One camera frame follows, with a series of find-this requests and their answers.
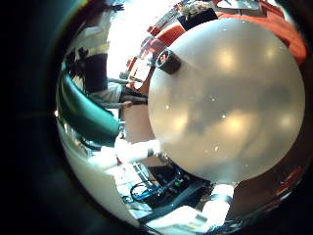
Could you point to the flower bouquet with green stem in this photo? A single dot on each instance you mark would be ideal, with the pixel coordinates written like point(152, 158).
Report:
point(88, 117)

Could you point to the dark brown vase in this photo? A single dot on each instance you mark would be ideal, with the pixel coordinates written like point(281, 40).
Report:
point(168, 61)

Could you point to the seated person in dark trousers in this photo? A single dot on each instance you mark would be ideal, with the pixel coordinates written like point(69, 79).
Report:
point(112, 95)

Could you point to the standing person in dark trousers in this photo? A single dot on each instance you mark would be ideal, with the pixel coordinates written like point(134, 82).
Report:
point(96, 70)

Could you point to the black tray with flowers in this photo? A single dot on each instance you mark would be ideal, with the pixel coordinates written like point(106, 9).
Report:
point(199, 19)

